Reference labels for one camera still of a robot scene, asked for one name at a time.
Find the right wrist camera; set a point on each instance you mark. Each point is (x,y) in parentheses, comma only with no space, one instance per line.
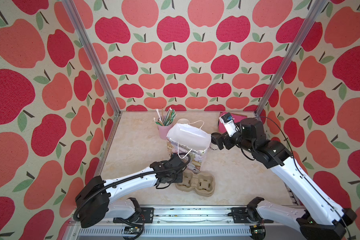
(227,124)

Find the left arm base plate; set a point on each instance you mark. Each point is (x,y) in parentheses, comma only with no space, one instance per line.
(145,215)

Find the pink straw holder cup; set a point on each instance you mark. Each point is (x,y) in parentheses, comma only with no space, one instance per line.
(163,131)

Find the left frame post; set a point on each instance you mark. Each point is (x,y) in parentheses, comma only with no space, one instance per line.
(78,24)

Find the white patterned gift bag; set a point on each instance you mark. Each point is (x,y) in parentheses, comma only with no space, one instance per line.
(191,140)

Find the stack of white paper cups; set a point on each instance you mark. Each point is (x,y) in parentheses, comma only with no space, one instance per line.
(183,121)

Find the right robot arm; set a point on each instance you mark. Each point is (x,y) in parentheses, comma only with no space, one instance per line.
(321,219)

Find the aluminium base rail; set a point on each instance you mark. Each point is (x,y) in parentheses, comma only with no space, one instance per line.
(185,223)

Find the cardboard cup carrier stack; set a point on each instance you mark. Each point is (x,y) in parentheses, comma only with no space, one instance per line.
(202,183)

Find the frame post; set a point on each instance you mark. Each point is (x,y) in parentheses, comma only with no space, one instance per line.
(307,24)
(78,24)

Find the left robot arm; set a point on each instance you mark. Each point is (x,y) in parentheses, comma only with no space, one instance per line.
(99,198)

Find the right frame post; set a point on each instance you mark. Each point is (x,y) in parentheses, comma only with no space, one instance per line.
(307,24)

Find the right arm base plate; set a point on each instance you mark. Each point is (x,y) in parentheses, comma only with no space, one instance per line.
(244,216)

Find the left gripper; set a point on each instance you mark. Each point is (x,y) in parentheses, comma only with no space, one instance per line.
(179,179)

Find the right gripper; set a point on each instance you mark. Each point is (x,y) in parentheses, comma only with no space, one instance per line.
(219,137)

